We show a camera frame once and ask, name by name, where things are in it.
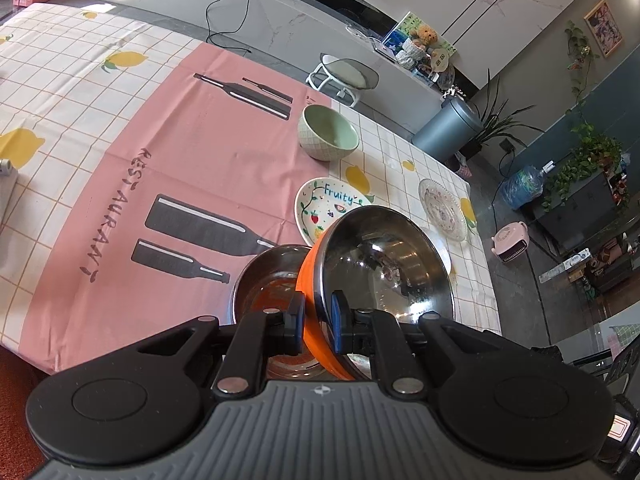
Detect orange steel bowl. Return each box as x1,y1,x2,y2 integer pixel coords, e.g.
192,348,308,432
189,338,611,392
231,244,326,381
295,205,456,382

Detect white woven basket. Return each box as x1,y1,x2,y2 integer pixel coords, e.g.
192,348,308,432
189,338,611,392
400,39,428,68

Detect dark low cabinet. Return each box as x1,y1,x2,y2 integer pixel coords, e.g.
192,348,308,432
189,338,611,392
530,160,640,311

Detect pink bottle print mat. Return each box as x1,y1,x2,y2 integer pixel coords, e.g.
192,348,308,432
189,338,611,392
0,41,333,376

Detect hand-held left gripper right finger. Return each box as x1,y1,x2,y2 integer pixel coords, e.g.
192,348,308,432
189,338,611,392
330,291,506,401

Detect framed wall picture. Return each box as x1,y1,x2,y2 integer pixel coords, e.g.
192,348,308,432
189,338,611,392
584,0,625,59

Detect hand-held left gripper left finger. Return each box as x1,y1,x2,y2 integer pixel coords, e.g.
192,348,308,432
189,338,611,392
131,292,307,401

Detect grey trash can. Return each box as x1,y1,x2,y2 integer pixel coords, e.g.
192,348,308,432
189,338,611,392
413,97,485,162

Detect lemon print checked tablecloth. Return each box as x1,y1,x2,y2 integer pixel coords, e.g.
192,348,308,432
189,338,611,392
0,2,503,376

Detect white power strip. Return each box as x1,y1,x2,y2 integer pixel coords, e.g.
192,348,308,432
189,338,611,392
539,252,593,283

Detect green ceramic bowl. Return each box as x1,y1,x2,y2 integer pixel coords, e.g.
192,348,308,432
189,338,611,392
298,104,361,162

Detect white round stool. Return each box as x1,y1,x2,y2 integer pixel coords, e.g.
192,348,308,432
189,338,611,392
306,53,380,109

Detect black cable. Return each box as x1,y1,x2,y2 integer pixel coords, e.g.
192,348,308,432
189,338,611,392
206,0,261,56

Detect long-leaf potted plant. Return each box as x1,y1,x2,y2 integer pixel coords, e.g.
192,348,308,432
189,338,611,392
470,72,546,156

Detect white sticker pattern plate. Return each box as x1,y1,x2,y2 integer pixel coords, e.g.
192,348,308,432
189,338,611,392
418,178,469,242

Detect green pothos plant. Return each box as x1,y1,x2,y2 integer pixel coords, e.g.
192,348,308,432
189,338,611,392
542,120,626,211

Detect pink space heater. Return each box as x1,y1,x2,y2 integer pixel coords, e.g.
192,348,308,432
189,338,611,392
491,221,529,264

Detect white fruit print plate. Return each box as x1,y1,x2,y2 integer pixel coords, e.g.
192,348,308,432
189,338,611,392
294,177,377,248

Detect blue water bottle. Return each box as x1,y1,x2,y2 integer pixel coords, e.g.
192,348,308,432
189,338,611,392
501,161,557,210

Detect teddy bear with baskets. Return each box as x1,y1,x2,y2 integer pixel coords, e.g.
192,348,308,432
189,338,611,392
382,10,457,58

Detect hanging vine plant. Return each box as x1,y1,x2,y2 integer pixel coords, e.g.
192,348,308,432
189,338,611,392
565,20,601,106

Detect brown teddy bear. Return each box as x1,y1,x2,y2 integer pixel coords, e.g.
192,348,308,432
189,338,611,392
410,25,440,48

